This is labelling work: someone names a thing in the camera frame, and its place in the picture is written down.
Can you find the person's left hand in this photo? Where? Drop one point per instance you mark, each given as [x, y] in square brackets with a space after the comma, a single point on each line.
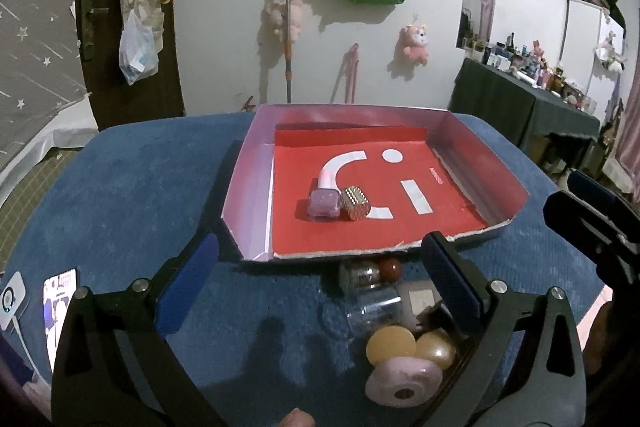
[297, 419]

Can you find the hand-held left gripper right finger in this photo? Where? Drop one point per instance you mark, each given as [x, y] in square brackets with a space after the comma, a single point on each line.
[450, 287]

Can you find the grey star-print sheet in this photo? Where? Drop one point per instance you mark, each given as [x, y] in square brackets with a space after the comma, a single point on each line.
[35, 57]

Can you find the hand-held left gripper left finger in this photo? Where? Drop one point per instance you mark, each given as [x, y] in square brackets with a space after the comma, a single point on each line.
[187, 282]

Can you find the mop stick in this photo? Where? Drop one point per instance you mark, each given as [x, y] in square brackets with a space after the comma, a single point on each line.
[288, 47]

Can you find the beige square compact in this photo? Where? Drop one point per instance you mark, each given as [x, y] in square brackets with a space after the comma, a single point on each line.
[420, 299]

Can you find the smartphone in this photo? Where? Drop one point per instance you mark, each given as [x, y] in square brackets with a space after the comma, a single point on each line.
[59, 307]

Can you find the pink bear plush toy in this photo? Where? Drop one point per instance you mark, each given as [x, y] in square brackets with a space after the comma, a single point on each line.
[415, 42]

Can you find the pale pink plush toy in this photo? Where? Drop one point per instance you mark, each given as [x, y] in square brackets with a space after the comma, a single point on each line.
[300, 14]

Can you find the red cardboard box tray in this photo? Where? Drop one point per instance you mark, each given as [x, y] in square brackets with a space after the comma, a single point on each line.
[350, 167]

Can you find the studded silver cylinder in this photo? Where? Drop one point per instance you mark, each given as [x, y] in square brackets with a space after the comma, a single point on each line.
[355, 204]

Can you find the white cabinet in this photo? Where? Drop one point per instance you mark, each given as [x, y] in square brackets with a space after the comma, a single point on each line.
[582, 42]

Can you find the white plastic bag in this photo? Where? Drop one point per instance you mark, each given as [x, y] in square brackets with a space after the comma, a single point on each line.
[136, 52]

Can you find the dark brown door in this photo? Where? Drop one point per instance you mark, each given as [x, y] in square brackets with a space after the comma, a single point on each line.
[172, 57]

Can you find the thin pink rod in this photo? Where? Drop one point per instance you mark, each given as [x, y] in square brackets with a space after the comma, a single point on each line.
[354, 72]

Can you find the small white plush toy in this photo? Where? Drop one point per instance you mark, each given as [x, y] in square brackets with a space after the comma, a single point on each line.
[611, 54]

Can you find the group of cosmetic bottles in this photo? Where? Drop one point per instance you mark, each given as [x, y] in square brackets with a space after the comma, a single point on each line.
[530, 62]

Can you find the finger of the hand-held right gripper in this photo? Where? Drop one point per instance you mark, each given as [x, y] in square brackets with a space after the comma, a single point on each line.
[595, 184]
[575, 212]

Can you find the white charger device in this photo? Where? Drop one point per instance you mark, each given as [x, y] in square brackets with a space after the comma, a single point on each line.
[11, 302]

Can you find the glitter nail polish bottle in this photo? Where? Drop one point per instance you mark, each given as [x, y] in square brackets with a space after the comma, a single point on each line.
[362, 276]

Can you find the clear plastic cup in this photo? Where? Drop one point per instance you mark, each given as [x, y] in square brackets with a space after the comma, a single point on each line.
[375, 313]

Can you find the table with dark cloth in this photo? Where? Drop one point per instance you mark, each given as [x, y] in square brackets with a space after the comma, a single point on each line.
[500, 97]

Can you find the pink curtain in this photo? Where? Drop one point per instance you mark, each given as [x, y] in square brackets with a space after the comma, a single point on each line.
[630, 132]

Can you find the pink round case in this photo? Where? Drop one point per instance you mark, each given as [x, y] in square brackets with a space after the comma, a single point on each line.
[402, 379]

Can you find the pink nail polish bottle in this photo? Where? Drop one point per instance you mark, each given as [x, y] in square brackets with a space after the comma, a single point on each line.
[324, 203]

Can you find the orange round soap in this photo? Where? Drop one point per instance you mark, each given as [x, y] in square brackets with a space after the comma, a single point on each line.
[391, 344]

